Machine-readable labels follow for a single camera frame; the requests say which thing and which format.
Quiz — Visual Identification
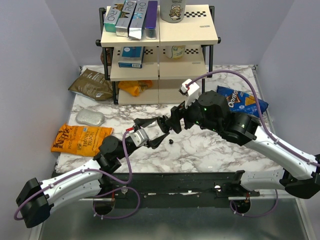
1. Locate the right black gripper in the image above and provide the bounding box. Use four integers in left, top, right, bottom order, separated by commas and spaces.
164, 92, 221, 134

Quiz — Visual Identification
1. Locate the white earbud charging case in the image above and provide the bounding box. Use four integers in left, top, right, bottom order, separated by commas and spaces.
147, 122, 157, 128

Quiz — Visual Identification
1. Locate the black earbud charging case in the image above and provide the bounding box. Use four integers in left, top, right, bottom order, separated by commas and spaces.
157, 115, 171, 134

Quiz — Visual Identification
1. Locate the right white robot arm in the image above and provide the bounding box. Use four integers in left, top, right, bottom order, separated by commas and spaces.
165, 90, 320, 199

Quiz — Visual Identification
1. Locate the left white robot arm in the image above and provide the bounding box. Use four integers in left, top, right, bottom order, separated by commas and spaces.
13, 116, 172, 228

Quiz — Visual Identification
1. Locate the orange snack bag on shelf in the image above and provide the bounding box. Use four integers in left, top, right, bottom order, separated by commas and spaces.
118, 80, 153, 97

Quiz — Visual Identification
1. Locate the silver glitter pouch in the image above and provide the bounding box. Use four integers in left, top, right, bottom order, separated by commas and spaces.
75, 109, 105, 127

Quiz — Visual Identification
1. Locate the beige three-tier shelf rack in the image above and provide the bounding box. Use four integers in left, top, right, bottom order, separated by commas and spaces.
95, 4, 221, 105

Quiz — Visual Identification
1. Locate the blue Doritos chip bag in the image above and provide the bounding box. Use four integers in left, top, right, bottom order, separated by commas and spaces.
216, 85, 260, 118

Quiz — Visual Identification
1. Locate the white yellow cup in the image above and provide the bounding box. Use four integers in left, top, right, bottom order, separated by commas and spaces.
165, 45, 186, 60

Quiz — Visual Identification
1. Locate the orange Kettle chip bag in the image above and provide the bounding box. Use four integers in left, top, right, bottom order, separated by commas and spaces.
51, 124, 114, 157

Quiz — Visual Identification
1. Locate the brown snack bag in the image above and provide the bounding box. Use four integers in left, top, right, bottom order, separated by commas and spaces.
68, 69, 113, 102

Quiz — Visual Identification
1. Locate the blue white box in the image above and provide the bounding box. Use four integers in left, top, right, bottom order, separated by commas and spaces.
118, 46, 145, 69

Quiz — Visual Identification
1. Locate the dark brown bag behind shelf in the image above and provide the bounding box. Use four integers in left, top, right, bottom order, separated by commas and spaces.
100, 48, 112, 66

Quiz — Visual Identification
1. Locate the light blue RIO box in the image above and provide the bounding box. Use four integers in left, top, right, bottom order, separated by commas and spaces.
128, 0, 149, 40

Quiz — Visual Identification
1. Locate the purple box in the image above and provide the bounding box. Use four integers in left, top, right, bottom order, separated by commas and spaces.
144, 0, 158, 40

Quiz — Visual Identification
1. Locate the silver RIO box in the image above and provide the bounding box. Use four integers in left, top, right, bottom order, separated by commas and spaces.
115, 0, 137, 38

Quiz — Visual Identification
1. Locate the grey cartoon mug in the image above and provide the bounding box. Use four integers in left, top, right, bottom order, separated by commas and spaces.
160, 0, 186, 23

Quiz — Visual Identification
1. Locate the teal RIO box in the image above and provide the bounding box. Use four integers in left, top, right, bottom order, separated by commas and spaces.
104, 0, 125, 33

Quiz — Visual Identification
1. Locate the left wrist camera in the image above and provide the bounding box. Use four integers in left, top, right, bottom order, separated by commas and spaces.
129, 128, 149, 147

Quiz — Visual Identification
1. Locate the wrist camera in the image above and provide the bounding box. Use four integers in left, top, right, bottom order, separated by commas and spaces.
129, 128, 149, 147
179, 79, 200, 109

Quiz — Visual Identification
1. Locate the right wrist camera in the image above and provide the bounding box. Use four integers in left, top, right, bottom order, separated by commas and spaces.
179, 79, 200, 109

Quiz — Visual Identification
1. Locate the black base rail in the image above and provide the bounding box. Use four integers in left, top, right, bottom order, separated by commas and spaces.
51, 171, 261, 210

